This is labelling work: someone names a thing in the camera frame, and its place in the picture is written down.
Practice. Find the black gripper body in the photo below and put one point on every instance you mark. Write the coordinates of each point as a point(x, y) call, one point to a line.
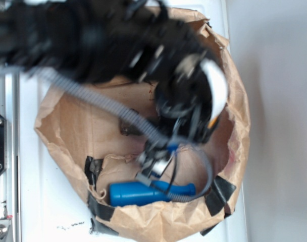
point(184, 105)

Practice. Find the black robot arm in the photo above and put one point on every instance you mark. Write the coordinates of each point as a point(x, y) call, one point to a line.
point(74, 43)

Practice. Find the blue plastic bottle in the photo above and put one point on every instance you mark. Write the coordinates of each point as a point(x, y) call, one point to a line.
point(136, 193)

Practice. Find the white wrist cover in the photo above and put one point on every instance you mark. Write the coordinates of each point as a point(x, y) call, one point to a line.
point(218, 86)

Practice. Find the brown rock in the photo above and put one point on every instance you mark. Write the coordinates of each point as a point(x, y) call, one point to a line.
point(127, 128)

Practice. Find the black tape strip right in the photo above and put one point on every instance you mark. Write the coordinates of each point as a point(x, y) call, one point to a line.
point(220, 193)

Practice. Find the black tape strip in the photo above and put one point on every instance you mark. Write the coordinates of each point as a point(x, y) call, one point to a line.
point(100, 212)
point(220, 193)

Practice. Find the black tape strip left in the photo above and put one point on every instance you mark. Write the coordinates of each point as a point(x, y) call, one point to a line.
point(100, 212)

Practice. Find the aluminium frame rail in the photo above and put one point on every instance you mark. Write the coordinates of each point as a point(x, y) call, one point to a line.
point(9, 211)

